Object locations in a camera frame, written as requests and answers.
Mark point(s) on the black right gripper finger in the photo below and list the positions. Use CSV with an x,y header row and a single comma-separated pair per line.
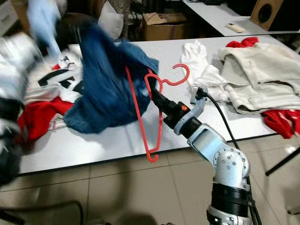
x,y
158,101
164,97

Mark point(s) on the white thin garment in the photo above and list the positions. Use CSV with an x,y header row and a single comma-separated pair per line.
x,y
197,61

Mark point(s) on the blue denim jeans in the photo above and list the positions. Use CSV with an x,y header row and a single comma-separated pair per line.
x,y
103,84

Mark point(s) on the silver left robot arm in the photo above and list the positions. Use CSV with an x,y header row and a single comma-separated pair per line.
x,y
9,140

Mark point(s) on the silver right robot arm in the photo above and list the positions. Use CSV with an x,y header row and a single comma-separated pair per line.
x,y
229,164

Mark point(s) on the white pillow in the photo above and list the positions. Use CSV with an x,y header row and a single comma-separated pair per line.
x,y
111,21

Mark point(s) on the open brown cardboard box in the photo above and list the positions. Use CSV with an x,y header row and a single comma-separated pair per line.
x,y
161,27

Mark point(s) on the white drawer unit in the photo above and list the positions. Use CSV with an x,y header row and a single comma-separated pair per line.
x,y
5,16

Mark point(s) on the cream jacket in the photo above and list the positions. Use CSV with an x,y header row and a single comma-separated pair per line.
x,y
262,75

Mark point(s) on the white desk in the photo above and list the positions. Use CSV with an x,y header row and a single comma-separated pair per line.
x,y
215,14

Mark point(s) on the cream remote control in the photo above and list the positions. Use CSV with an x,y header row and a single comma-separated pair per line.
x,y
235,27

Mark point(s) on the red garment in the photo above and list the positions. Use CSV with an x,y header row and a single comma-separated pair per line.
x,y
283,124

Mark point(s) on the black tripod leg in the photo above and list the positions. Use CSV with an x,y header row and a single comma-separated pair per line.
x,y
281,161

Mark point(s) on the wooden loudspeaker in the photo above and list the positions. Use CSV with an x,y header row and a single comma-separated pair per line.
x,y
268,13

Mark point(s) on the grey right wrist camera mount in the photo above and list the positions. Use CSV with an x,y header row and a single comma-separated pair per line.
x,y
198,110

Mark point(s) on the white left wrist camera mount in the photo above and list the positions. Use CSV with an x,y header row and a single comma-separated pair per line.
x,y
44,23

